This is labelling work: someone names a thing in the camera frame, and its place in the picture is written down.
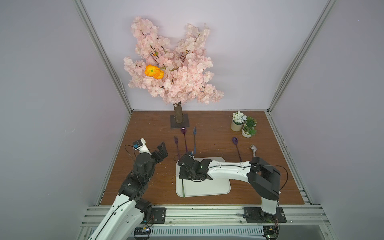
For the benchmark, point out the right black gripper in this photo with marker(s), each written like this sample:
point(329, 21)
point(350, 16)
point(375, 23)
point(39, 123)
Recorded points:
point(186, 166)

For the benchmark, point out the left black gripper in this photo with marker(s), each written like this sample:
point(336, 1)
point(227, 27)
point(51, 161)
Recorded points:
point(158, 154)

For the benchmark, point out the white square tray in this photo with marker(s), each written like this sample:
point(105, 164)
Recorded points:
point(204, 188)

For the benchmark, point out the blue fork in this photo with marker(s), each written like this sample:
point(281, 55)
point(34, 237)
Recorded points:
point(195, 142)

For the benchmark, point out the dark purple spoon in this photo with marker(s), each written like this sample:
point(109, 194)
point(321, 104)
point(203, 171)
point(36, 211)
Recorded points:
point(236, 141)

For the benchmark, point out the silver pink spoon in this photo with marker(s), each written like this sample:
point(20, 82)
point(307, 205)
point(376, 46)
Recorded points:
point(254, 150)

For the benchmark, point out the rainbow iridescent fork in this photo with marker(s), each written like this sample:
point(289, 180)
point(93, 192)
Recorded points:
point(183, 189)

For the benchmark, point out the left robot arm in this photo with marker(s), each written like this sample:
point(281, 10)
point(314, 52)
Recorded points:
point(129, 210)

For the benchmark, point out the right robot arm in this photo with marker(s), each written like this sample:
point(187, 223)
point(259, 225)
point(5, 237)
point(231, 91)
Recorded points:
point(264, 178)

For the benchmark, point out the purple fork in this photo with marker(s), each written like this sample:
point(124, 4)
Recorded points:
point(176, 140)

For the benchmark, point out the magenta purple spoon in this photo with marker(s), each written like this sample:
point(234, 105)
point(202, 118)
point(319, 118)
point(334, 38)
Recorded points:
point(184, 131)

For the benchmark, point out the white flowers in beige pot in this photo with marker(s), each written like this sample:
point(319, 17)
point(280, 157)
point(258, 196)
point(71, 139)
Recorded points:
point(238, 120)

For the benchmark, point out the green plant in white pot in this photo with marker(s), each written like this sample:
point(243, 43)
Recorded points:
point(249, 127)

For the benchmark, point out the left circuit board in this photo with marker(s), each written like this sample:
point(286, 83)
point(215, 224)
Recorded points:
point(142, 233)

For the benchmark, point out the circuit board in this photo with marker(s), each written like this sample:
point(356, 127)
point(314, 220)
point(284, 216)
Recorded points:
point(142, 233)
point(270, 232)

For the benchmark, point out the pink cherry blossom tree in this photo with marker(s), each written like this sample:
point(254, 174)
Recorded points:
point(186, 66)

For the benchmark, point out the orange artificial flower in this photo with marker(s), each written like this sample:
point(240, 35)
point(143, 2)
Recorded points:
point(155, 72)

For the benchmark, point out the right circuit board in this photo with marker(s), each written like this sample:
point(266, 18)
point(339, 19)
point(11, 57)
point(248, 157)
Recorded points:
point(270, 232)

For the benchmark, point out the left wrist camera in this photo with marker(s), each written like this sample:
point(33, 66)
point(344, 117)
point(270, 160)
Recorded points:
point(140, 146)

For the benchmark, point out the dark metal tree base plate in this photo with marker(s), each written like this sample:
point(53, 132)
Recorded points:
point(184, 124)

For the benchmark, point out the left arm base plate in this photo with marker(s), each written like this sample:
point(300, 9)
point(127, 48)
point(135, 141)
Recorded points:
point(157, 216)

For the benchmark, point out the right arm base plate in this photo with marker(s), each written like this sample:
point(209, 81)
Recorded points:
point(257, 216)

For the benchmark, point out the aluminium front rail frame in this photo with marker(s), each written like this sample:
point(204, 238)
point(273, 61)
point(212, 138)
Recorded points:
point(215, 220)

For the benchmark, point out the left corner aluminium post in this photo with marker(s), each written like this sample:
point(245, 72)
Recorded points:
point(82, 11)

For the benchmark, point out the corner aluminium post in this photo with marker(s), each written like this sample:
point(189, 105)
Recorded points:
point(300, 55)
point(82, 11)

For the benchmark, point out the right corner aluminium post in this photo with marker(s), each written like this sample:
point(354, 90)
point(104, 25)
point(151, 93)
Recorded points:
point(300, 55)

